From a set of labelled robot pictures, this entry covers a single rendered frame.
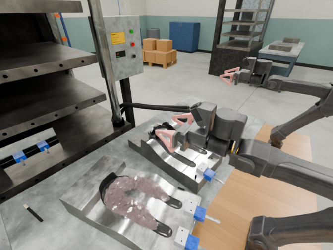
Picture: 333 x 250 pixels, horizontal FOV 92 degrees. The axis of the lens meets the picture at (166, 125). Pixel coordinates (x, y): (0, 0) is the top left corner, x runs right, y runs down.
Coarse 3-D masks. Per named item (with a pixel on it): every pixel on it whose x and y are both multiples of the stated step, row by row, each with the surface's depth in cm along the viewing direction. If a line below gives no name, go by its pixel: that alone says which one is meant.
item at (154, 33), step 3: (147, 30) 657; (150, 30) 651; (153, 30) 650; (156, 30) 654; (159, 30) 668; (147, 33) 664; (150, 33) 657; (153, 33) 656; (156, 33) 660; (159, 33) 673; (147, 36) 671; (150, 36) 663; (153, 36) 662; (156, 36) 666; (159, 36) 679; (159, 39) 685
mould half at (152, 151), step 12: (144, 132) 104; (132, 144) 97; (144, 144) 87; (156, 144) 86; (180, 144) 91; (144, 156) 94; (156, 156) 85; (168, 156) 84; (192, 156) 83; (204, 156) 83; (168, 168) 82; (180, 168) 77; (192, 168) 77; (216, 168) 86; (180, 180) 79; (192, 180) 72; (204, 180) 76
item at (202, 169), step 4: (200, 164) 75; (204, 164) 75; (196, 168) 74; (200, 168) 73; (204, 168) 73; (208, 168) 75; (200, 172) 73; (204, 172) 73; (208, 172) 73; (212, 172) 73; (204, 176) 73; (208, 176) 71; (212, 176) 71; (208, 180) 72; (216, 180) 71; (220, 180) 71; (224, 184) 70
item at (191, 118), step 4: (172, 116) 55; (176, 116) 54; (180, 116) 53; (184, 116) 52; (188, 116) 52; (192, 116) 51; (176, 120) 55; (188, 120) 52; (192, 120) 52; (180, 124) 55
